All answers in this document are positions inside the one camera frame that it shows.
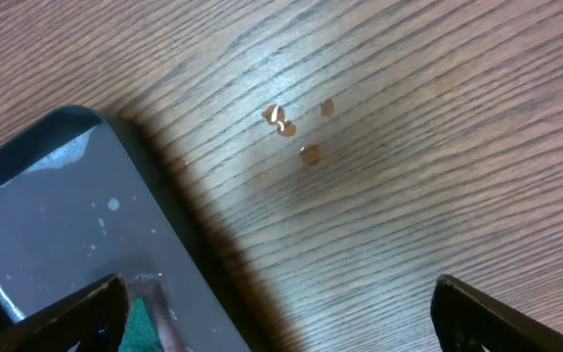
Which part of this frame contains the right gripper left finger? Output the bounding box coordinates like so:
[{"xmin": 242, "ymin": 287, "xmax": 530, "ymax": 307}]
[{"xmin": 0, "ymin": 274, "xmax": 130, "ymax": 352}]

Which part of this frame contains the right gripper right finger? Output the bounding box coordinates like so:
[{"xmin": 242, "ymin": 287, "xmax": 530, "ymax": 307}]
[{"xmin": 430, "ymin": 275, "xmax": 563, "ymax": 352}]

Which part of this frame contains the green scrubbing sponge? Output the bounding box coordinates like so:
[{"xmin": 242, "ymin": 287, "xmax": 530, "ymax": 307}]
[{"xmin": 118, "ymin": 280, "xmax": 186, "ymax": 352}]

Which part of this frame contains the black plastic tray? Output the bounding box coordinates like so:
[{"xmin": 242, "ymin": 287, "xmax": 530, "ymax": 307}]
[{"xmin": 0, "ymin": 106, "xmax": 271, "ymax": 351}]

